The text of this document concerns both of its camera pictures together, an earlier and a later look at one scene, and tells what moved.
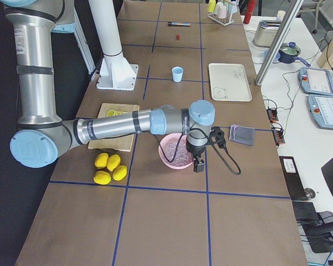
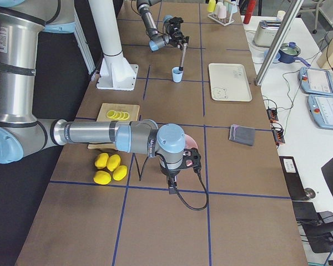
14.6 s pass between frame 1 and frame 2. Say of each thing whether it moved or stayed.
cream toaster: stayed
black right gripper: moved
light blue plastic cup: stayed
